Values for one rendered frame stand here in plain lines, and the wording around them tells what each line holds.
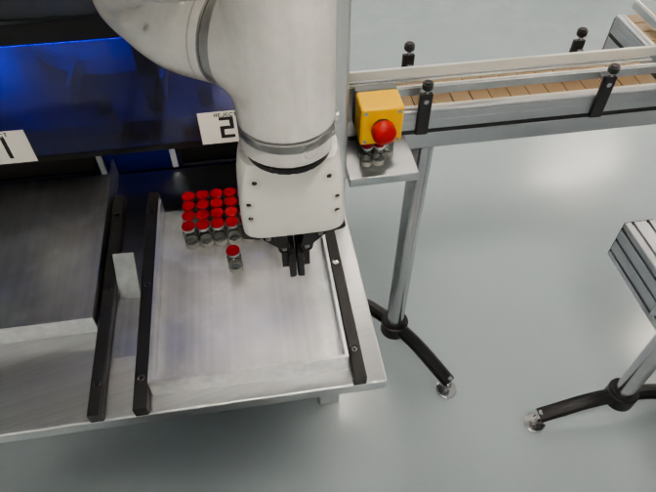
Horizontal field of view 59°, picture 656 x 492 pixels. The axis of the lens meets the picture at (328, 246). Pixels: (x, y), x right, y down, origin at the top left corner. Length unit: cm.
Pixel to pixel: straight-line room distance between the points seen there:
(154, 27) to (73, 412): 54
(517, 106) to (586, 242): 118
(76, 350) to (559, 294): 162
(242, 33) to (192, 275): 55
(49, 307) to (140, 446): 90
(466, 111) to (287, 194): 68
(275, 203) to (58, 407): 45
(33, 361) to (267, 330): 32
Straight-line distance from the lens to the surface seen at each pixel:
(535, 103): 121
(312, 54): 43
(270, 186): 52
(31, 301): 97
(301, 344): 82
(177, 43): 47
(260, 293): 88
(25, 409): 87
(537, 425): 182
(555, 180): 252
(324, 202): 54
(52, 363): 89
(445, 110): 114
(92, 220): 105
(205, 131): 95
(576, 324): 206
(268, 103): 45
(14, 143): 100
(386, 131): 94
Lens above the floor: 158
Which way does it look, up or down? 49 degrees down
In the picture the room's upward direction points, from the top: straight up
